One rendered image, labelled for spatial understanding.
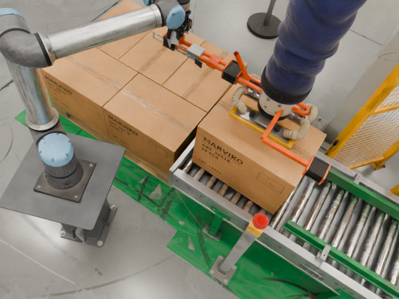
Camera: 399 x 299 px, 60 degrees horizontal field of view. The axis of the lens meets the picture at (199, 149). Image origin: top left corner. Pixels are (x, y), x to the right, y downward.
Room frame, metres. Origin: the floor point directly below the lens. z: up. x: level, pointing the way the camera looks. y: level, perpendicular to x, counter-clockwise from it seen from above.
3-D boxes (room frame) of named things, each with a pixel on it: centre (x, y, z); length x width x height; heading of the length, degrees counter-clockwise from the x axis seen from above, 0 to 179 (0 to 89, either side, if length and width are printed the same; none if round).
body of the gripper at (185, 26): (1.32, 0.21, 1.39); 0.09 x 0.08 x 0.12; 67
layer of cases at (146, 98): (1.80, 0.51, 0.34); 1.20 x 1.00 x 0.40; 67
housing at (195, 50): (1.29, 0.11, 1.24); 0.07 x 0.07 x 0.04; 68
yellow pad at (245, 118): (1.03, -0.28, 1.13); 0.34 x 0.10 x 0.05; 68
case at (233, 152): (1.12, -0.32, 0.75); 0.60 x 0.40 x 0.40; 65
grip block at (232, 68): (1.21, -0.09, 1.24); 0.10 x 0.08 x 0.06; 158
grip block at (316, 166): (0.76, -0.50, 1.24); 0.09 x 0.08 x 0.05; 158
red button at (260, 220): (0.57, -0.33, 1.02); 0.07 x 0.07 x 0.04
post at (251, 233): (0.57, -0.33, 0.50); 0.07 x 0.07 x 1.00; 67
